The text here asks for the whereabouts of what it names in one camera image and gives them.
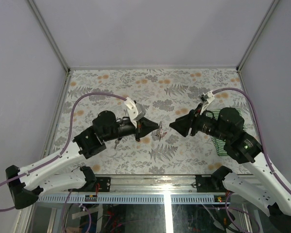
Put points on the black tagged key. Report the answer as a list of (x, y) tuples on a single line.
[(116, 143)]

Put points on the aluminium front rail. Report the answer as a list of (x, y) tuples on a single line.
[(150, 183)]

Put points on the silver keyring with keys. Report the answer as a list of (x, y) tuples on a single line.
[(156, 134)]

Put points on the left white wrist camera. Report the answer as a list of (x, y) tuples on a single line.
[(135, 111)]

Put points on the white slotted cable duct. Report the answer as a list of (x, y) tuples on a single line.
[(133, 199)]

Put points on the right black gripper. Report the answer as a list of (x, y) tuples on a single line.
[(182, 124)]

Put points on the green striped cloth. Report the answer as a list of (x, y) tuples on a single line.
[(218, 144)]

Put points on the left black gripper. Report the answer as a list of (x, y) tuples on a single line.
[(144, 127)]

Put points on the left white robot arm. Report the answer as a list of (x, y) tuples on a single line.
[(88, 143)]

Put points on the floral patterned table mat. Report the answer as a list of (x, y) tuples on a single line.
[(166, 94)]

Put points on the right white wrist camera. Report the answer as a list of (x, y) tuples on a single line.
[(206, 99)]

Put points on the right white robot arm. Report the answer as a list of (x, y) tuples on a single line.
[(274, 200)]

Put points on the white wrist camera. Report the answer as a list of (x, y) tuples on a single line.
[(135, 111), (206, 99)]

